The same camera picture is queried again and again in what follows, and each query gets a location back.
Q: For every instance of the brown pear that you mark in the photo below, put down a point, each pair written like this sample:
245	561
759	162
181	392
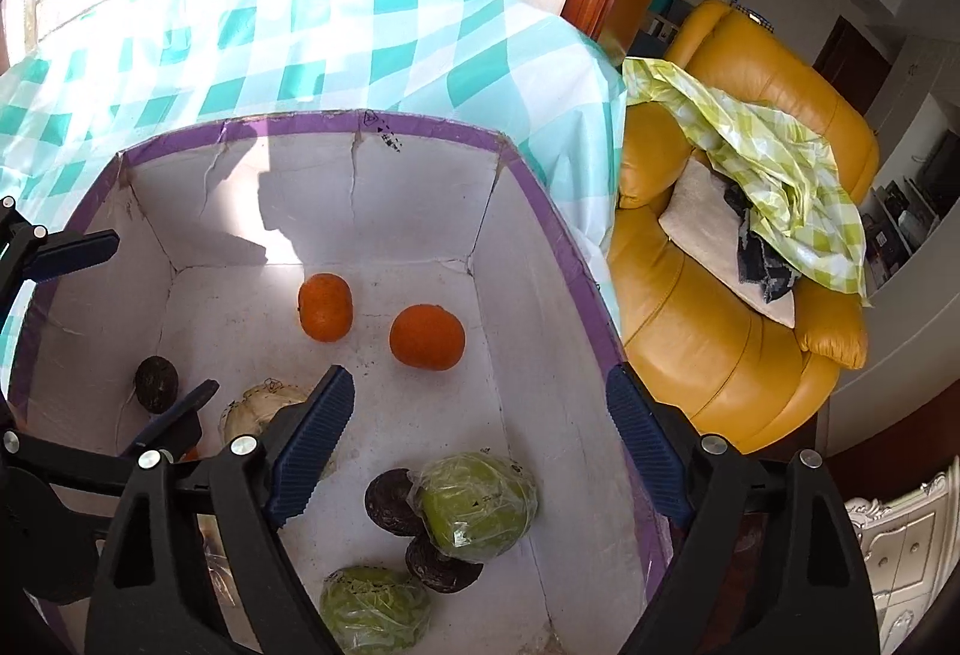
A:
214	550

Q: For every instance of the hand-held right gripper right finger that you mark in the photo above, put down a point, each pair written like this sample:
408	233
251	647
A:
645	445

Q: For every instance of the green white checkered cloth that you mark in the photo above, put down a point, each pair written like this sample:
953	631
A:
787	175

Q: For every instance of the white carved cabinet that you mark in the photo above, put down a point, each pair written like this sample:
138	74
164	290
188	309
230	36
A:
900	550

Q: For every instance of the dark wooden door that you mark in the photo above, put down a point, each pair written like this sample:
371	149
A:
851	58

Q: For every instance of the small green pear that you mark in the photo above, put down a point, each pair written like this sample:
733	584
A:
480	505

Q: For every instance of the dark brown water chestnut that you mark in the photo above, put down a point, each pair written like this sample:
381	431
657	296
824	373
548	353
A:
390	501
442	569
156	383

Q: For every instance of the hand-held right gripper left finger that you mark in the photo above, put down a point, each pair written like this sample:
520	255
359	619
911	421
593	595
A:
311	445

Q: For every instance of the teal white checkered tablecloth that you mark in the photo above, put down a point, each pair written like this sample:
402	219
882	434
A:
337	47

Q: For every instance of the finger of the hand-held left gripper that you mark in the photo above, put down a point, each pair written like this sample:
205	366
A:
180	411
75	253

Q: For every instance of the yellow leather sofa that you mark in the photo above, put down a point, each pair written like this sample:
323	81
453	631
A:
697	340

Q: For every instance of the large green cabbage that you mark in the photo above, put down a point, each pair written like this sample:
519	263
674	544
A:
375	610

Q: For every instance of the white cushion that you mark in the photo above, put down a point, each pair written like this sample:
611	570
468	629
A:
705	212

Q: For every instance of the purple cardboard box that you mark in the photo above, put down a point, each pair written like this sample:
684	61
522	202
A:
247	325

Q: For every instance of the dark clothing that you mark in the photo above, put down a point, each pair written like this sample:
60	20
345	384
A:
761	272

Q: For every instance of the yellow pear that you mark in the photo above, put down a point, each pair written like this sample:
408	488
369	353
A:
255	411

